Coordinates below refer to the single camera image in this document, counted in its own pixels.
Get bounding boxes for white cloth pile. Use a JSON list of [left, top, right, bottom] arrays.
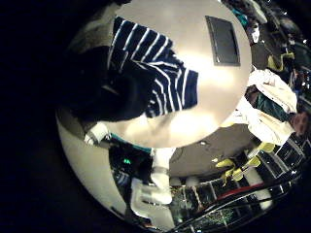
[[231, 68, 299, 147]]

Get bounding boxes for navy white striped cloth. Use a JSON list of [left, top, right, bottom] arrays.
[[107, 16, 199, 119]]

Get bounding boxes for yellow chair thin legs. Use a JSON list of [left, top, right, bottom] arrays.
[[231, 156, 261, 183], [215, 158, 237, 185]]

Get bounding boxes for dark green cloth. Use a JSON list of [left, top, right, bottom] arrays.
[[254, 92, 291, 123]]

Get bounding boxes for black rectangular mat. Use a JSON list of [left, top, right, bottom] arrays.
[[204, 15, 242, 67]]

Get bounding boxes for black box green light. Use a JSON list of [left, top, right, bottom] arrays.
[[110, 147, 154, 185]]

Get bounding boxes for teal table frame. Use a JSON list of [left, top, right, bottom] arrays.
[[110, 133, 154, 153]]

